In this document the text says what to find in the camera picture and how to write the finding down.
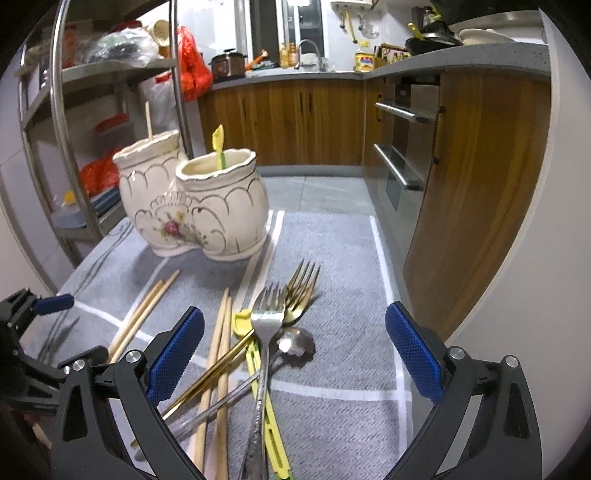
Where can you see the yellow silicone spatula in holder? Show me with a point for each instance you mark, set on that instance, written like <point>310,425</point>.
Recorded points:
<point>217,144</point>

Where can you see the white ceramic utensil holder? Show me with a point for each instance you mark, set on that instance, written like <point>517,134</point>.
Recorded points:
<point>178,204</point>

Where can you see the silver spoon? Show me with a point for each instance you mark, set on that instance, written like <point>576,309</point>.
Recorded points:
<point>258,373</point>

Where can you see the metal storage shelf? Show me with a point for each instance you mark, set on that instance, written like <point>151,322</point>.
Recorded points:
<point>80,87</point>

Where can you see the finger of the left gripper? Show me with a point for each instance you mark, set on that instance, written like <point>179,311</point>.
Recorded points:
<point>50,305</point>

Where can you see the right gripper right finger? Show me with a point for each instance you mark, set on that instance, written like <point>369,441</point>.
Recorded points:
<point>449,383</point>

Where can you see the white bowl on counter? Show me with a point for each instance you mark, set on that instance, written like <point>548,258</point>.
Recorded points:
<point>476,36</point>

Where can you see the clear plastic bag on shelf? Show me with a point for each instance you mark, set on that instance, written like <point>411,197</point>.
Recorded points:
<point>132,46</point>

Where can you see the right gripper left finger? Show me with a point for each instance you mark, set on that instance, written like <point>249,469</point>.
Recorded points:
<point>150,377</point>

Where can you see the red plastic bag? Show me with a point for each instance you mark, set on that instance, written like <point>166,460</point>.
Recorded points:
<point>100,175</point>

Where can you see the stainless steel oven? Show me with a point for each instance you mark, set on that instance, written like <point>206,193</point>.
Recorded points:
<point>408,108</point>

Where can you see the yellow oil bottle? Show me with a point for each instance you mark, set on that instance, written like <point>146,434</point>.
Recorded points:
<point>364,61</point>

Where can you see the wooden chopstick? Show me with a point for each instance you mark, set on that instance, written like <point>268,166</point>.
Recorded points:
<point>216,350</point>
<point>221,423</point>
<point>137,317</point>
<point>167,285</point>
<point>148,120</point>

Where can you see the grey patterned table mat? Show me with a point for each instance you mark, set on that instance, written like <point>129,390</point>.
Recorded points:
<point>339,402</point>

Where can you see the kitchen faucet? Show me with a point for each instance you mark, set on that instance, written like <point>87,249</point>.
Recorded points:
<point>309,56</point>

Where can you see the black wok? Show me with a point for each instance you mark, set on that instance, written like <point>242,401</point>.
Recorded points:
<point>420,43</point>

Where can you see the silver fork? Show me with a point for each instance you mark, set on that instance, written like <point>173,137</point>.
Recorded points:
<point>267,318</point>

